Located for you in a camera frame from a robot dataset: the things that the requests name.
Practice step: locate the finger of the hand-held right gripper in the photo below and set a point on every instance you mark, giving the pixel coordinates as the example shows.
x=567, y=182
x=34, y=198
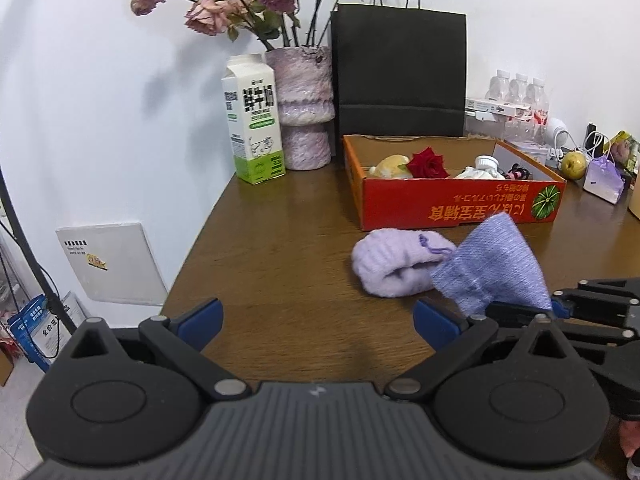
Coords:
x=600, y=300
x=590, y=332

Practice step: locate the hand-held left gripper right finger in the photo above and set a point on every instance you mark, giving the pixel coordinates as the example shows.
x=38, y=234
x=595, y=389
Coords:
x=434, y=322

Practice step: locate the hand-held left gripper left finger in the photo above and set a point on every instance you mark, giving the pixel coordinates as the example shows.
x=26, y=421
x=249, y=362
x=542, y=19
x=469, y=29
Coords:
x=205, y=317

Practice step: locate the lavender knit hat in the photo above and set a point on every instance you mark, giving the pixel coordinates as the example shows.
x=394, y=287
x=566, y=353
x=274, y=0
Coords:
x=390, y=260

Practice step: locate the periwinkle knit pouch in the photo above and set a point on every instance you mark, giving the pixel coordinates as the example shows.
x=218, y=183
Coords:
x=495, y=260

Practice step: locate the red cardboard box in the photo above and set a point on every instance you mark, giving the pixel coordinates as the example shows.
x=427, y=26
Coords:
x=450, y=205

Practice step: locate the white cloth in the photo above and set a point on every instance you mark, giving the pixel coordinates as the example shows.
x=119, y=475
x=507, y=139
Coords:
x=477, y=172

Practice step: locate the red rose flower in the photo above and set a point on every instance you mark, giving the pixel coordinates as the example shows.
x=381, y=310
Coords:
x=427, y=164

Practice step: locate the person's right hand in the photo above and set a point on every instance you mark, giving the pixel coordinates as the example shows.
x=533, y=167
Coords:
x=631, y=440

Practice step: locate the yellow thermos jug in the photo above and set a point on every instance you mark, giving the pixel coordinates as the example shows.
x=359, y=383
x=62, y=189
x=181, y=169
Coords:
x=635, y=197

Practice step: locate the purple plastic bag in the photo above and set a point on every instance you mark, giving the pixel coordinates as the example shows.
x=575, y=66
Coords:
x=602, y=180

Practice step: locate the white printed bag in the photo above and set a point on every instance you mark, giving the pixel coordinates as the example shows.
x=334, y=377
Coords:
x=70, y=310

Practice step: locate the green apple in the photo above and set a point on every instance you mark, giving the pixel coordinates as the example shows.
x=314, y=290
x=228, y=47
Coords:
x=574, y=165

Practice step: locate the yellow green snack packet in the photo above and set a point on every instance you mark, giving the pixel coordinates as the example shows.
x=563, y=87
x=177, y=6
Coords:
x=625, y=147

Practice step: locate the black charger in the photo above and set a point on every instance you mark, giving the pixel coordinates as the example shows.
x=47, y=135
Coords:
x=594, y=140

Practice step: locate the white printed tin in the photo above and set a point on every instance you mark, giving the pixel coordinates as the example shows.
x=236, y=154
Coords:
x=535, y=152

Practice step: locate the small white fan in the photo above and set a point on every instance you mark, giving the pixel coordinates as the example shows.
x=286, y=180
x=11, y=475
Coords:
x=557, y=130

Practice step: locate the blue printed bag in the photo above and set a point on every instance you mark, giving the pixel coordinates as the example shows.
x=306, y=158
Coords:
x=30, y=330

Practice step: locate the black lamp stand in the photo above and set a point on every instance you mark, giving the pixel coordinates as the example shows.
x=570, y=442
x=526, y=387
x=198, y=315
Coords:
x=30, y=260

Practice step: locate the white green milk carton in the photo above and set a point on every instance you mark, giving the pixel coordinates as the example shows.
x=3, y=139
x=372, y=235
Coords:
x=255, y=125

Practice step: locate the clear plastic food container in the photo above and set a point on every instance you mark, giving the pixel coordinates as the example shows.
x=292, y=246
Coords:
x=482, y=127

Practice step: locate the clear water bottle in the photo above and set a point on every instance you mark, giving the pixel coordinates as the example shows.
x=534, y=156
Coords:
x=537, y=100
x=497, y=87
x=518, y=90

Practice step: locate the flat white carton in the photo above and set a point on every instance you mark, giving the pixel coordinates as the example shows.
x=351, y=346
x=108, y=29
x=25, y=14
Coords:
x=495, y=107

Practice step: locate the purple speckled vase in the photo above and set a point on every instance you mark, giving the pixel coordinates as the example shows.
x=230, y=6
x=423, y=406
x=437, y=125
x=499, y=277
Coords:
x=305, y=105

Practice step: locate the black paper bag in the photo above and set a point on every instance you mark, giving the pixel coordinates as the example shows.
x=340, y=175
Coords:
x=400, y=60

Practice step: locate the white wall panel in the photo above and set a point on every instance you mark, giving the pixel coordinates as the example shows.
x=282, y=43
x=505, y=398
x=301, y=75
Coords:
x=110, y=260

